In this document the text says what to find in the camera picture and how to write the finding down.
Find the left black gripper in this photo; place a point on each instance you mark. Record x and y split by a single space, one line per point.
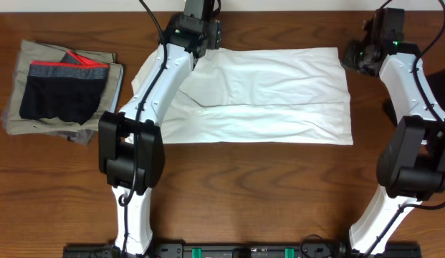
215 35

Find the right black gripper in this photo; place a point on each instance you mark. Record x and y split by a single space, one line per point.
347 57

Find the white t-shirt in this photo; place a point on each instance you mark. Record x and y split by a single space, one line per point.
281 96

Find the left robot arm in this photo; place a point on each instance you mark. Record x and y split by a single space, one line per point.
131 148

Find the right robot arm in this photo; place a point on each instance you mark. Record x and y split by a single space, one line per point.
411 168

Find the navy boxer shorts red waistband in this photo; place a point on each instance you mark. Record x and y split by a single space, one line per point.
70 89

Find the folded grey garment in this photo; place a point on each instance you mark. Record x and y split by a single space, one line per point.
79 136

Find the folded khaki garment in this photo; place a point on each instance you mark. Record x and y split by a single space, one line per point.
30 51

